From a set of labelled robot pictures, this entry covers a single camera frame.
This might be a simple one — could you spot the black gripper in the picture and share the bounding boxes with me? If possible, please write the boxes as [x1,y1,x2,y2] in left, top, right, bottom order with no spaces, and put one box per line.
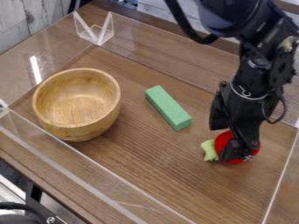
[210,81,279,161]

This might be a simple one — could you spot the red plush tomato green stem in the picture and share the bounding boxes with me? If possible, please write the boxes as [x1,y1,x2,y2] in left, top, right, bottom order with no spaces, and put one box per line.
[201,130,234,162]

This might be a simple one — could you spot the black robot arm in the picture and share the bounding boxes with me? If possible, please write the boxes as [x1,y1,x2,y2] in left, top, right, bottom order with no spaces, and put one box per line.
[165,0,299,163]

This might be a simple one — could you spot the green rectangular block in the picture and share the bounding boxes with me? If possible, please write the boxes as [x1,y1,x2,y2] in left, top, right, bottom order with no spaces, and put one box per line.
[145,85,193,130]

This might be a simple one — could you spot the wooden bowl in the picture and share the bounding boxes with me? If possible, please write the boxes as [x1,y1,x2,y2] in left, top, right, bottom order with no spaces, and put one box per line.
[32,67,120,142]

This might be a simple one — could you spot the clear acrylic tray walls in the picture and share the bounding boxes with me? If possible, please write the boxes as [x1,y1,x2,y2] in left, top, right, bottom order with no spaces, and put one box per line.
[0,6,299,224]

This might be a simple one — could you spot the black metal table bracket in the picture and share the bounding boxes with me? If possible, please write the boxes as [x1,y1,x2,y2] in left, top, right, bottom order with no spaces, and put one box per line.
[26,185,68,224]

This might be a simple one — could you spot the black cable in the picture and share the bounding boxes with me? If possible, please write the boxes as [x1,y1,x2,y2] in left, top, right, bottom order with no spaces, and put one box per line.
[0,200,40,224]

